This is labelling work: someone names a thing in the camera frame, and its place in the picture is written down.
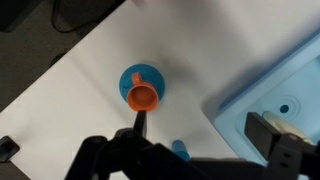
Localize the cream toy soap bottle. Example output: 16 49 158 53
261 110 314 146

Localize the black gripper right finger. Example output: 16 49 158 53
244 111 320 180

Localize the black cable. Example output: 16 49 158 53
49 0 113 34

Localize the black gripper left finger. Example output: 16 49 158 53
64 109 201 180

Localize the blue toy saucer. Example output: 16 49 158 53
118 62 166 104

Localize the red orange toy food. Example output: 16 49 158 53
126 72 159 113

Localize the blue toy cup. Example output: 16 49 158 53
171 139 191 162

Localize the light blue toy sink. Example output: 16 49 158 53
213 31 320 168

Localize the black equipment beside table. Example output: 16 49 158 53
0 135 21 164

